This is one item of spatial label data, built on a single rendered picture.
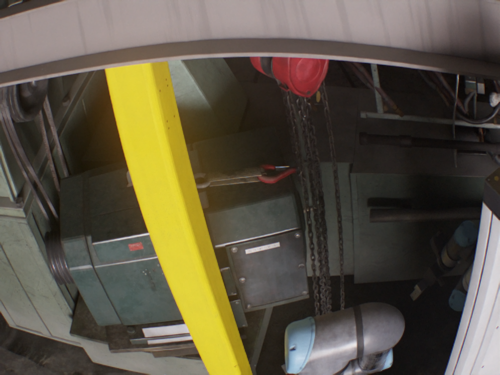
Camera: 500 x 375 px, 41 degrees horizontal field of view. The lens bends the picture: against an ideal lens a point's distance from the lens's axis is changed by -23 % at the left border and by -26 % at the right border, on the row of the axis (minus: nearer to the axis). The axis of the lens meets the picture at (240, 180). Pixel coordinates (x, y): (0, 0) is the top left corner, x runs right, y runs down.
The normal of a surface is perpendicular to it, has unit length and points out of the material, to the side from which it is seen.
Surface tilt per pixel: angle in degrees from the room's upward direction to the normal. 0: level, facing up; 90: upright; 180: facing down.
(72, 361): 0
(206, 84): 72
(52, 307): 90
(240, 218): 45
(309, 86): 90
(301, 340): 24
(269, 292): 90
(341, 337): 36
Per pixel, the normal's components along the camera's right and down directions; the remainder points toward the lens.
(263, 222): 0.00, -0.06
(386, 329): 0.49, -0.05
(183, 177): 0.97, 0.02
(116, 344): -0.15, -0.73
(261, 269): 0.15, 0.65
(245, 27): -0.19, 0.69
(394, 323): 0.65, -0.22
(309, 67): 0.57, 0.41
